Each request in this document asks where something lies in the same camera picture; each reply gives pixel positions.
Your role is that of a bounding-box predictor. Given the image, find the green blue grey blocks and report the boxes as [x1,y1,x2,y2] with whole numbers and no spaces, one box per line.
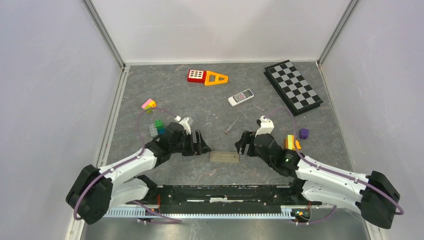
[149,119,165,137]

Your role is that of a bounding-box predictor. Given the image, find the orange triangular toy block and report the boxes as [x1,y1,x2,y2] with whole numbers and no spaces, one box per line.
[204,71,229,86]

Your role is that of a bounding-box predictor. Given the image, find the clear handle screwdriver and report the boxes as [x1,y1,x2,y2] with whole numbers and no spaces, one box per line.
[224,116,241,135]

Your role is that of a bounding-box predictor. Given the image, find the red white window block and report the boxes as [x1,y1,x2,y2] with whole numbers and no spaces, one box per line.
[187,69,207,84]

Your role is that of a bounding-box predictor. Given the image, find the orange yellow block stack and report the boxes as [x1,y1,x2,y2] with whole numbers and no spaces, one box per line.
[283,134,302,151]

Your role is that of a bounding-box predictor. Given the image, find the white remote control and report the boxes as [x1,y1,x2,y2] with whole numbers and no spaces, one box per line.
[227,89,255,107]

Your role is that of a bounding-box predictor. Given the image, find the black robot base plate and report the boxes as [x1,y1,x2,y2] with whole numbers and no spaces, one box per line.
[140,184,310,214]

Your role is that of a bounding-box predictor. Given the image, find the pink yellow green blocks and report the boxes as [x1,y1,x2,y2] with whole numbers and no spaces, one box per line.
[141,98,157,113]

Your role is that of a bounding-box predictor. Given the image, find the white slotted cable duct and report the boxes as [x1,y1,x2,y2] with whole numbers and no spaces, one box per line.
[103,205,295,220]

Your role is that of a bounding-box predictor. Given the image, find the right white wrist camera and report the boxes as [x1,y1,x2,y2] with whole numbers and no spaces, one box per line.
[255,115,274,137]

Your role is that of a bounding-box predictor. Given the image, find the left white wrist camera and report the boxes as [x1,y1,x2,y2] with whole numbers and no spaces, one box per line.
[174,115,193,135]

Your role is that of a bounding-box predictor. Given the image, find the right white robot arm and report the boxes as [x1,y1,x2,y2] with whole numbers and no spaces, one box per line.
[234,131,401,229]

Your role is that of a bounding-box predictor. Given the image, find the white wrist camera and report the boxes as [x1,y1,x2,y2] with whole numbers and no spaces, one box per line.
[255,115,274,137]
[174,115,193,135]

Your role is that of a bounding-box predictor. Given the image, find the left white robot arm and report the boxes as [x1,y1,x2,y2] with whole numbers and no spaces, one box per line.
[65,130,211,225]

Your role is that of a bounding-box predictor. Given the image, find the purple cube block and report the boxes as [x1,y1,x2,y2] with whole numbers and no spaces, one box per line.
[299,128,309,140]

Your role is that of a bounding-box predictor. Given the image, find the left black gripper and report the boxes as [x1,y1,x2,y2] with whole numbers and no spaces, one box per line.
[170,129,211,157]

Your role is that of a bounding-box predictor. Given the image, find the black grey chessboard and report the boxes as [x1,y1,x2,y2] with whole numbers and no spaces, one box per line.
[263,60,323,116]

